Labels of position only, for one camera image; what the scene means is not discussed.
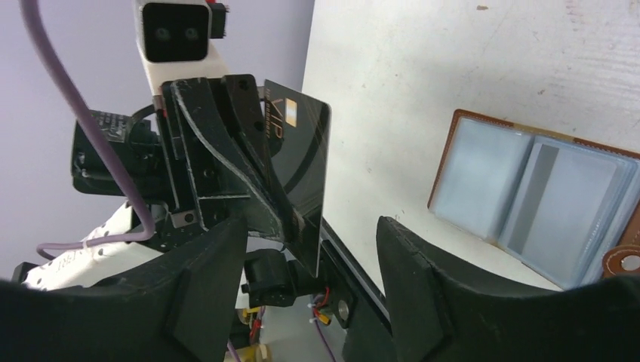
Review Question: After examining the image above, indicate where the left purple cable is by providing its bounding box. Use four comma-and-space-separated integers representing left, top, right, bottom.
19, 0, 157, 261

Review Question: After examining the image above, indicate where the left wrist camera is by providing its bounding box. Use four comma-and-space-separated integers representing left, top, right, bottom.
132, 0, 229, 96

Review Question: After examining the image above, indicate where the black VIP card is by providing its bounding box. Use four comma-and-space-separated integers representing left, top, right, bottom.
263, 80, 331, 277

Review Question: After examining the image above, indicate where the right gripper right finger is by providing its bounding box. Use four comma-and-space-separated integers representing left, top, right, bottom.
376, 216, 639, 361

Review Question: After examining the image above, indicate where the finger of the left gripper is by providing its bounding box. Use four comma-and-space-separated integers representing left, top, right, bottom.
170, 77, 304, 240

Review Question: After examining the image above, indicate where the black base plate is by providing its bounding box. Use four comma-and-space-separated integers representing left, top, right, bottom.
319, 220, 397, 362

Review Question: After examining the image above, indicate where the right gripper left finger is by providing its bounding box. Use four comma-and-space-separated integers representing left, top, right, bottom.
1, 218, 248, 361

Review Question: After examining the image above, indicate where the brown leather card holder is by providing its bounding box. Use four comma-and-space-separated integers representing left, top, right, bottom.
428, 109, 639, 289

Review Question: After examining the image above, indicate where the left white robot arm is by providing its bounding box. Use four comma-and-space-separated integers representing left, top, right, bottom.
24, 75, 331, 311

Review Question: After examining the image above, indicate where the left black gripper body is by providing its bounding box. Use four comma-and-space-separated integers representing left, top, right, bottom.
70, 75, 351, 331

